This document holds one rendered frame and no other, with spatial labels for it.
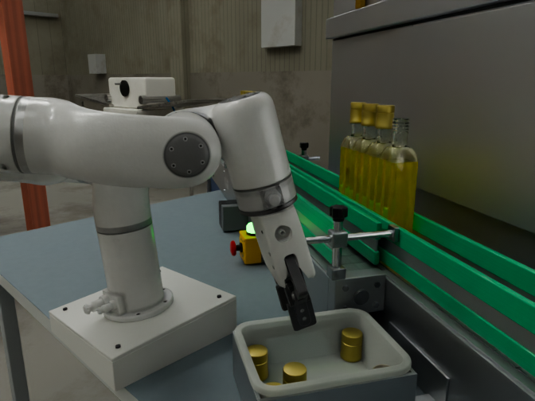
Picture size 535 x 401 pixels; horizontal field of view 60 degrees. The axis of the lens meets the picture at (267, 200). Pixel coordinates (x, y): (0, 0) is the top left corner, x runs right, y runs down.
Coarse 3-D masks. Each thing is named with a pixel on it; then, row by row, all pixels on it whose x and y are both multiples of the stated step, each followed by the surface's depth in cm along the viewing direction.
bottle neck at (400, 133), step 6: (396, 120) 82; (402, 120) 82; (408, 120) 82; (396, 126) 82; (402, 126) 82; (408, 126) 83; (396, 132) 82; (402, 132) 82; (396, 138) 83; (402, 138) 82; (396, 144) 83; (402, 144) 83
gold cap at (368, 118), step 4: (364, 104) 93; (368, 104) 92; (372, 104) 92; (376, 104) 92; (364, 108) 93; (368, 108) 92; (372, 108) 92; (376, 108) 92; (364, 112) 93; (368, 112) 92; (372, 112) 92; (376, 112) 92; (364, 116) 93; (368, 116) 92; (372, 116) 92; (364, 120) 93; (368, 120) 93; (372, 120) 92; (364, 124) 93; (368, 124) 93; (372, 124) 93
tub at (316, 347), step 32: (256, 320) 73; (288, 320) 73; (320, 320) 74; (352, 320) 76; (288, 352) 74; (320, 352) 75; (384, 352) 68; (256, 384) 57; (288, 384) 57; (320, 384) 58
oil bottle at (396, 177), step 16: (384, 160) 84; (400, 160) 82; (416, 160) 83; (384, 176) 85; (400, 176) 83; (416, 176) 84; (384, 192) 85; (400, 192) 83; (384, 208) 85; (400, 208) 84; (400, 224) 85
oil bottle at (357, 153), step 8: (360, 144) 93; (368, 144) 93; (352, 152) 97; (360, 152) 93; (352, 160) 97; (360, 160) 93; (352, 168) 97; (360, 168) 94; (352, 176) 97; (360, 176) 94; (352, 184) 98; (360, 184) 94; (352, 192) 98; (360, 192) 95; (360, 200) 95
